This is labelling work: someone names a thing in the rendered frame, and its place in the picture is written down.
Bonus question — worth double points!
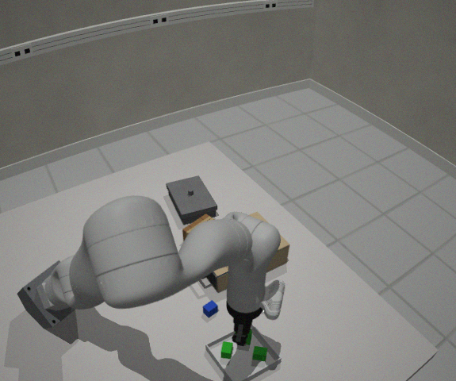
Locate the brown cardboard box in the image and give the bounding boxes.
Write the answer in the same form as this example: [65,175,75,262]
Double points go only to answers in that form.
[182,214,215,241]

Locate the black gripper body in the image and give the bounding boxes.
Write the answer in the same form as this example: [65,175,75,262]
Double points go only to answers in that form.
[227,302,262,330]

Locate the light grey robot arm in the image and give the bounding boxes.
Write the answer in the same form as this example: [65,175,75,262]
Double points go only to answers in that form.
[36,195,285,320]

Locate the blue block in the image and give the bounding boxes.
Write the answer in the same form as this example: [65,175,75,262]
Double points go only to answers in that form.
[203,300,218,318]

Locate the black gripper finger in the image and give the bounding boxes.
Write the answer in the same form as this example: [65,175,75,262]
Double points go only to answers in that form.
[232,318,253,346]

